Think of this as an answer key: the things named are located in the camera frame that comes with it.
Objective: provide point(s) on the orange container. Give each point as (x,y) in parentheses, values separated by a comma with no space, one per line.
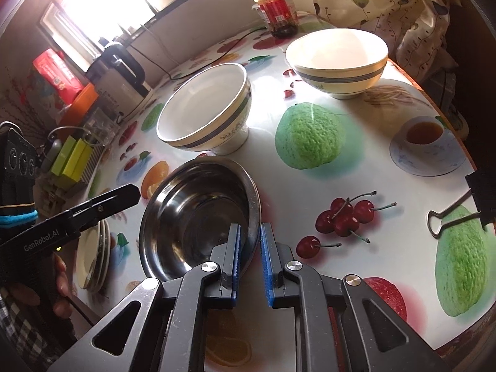
(83,100)

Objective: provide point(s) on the white electric kettle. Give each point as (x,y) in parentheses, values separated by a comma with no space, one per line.
(120,85)

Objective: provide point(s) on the person's left forearm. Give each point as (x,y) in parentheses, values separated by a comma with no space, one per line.
(19,329)

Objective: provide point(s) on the red packet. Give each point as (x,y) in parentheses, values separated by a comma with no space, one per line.
(54,73)

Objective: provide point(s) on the large white blue-banded bowl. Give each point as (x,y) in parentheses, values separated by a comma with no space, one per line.
(201,104)

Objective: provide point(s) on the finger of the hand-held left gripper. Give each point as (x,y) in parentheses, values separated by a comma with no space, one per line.
(99,217)
(124,193)

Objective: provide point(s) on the striped box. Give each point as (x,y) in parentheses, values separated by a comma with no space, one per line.
(92,168)

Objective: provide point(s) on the black binder clip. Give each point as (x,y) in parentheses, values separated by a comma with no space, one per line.
(480,193)

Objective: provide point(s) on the person's left hand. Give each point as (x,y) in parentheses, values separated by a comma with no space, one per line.
(62,283)

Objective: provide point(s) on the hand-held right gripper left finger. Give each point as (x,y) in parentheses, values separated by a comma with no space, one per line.
(237,259)

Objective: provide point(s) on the heart print curtain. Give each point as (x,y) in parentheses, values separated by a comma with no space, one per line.
(387,0)

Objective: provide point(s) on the bright green box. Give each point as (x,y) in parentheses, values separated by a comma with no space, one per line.
(78,159)

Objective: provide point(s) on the stainless steel bowl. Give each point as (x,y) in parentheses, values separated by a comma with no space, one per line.
(186,217)

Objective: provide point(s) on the barred window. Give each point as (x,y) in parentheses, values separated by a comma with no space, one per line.
(116,4)

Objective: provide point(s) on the clear glass cup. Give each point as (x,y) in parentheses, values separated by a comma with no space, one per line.
(99,124)

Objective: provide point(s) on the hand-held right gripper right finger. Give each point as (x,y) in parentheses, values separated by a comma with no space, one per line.
(267,259)

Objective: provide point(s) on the small white blue-banded bowl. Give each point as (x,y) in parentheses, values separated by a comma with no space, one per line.
(337,58)

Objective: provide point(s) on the dry twigs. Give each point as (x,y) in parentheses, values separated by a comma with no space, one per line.
(15,100)

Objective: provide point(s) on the red-labelled glass jar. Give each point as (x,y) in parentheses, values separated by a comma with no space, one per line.
(277,9)

